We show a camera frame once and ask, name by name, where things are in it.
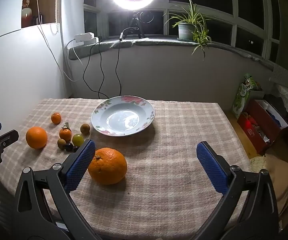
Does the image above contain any checked beige tablecloth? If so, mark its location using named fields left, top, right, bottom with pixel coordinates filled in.
left=0, top=97, right=256, bottom=240

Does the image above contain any tangerine with green leaf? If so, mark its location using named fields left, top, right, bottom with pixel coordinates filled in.
left=59, top=122, right=72, bottom=142

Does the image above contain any white power strip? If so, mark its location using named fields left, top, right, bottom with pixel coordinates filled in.
left=75, top=32, right=99, bottom=44

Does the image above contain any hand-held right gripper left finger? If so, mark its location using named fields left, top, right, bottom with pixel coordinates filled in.
left=12, top=139, right=102, bottom=240

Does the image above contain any black cable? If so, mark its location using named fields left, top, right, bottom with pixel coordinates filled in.
left=98, top=26, right=134, bottom=99
left=83, top=41, right=109, bottom=100

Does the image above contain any long white cable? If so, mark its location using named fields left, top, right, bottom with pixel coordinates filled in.
left=35, top=0, right=77, bottom=82

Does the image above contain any floral white plate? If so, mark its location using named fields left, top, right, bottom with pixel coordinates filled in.
left=91, top=96, right=155, bottom=137

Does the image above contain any red white jar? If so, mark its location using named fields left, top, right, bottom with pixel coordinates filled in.
left=21, top=0, right=33, bottom=28

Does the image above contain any grey striped cloth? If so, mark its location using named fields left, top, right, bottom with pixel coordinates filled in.
left=0, top=200, right=17, bottom=240

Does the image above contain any green printed bag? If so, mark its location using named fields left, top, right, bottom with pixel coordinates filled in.
left=232, top=74, right=262, bottom=119

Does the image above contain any green grape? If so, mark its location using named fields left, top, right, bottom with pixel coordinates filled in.
left=72, top=134, right=85, bottom=146

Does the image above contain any black cup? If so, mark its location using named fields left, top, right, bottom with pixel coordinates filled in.
left=32, top=12, right=45, bottom=25

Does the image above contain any red cardboard box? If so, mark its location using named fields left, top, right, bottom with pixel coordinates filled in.
left=237, top=99, right=288, bottom=155

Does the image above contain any tan cushion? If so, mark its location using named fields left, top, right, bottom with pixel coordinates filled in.
left=264, top=152, right=288, bottom=215

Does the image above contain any spider plant in grey pot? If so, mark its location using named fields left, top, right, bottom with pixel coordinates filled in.
left=163, top=0, right=212, bottom=60

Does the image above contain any grey window sill mat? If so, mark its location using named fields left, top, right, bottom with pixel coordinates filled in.
left=69, top=37, right=282, bottom=72

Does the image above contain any large orange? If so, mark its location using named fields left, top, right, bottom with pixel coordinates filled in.
left=88, top=147, right=128, bottom=185

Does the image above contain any medium orange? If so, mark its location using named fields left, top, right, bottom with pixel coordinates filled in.
left=25, top=126, right=48, bottom=149

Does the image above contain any short white cable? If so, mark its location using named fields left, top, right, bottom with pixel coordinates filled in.
left=64, top=38, right=83, bottom=64

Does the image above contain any green striped towel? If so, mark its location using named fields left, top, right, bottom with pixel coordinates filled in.
left=250, top=155, right=267, bottom=173

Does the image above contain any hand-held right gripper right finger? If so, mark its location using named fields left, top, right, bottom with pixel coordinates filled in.
left=196, top=141, right=283, bottom=240

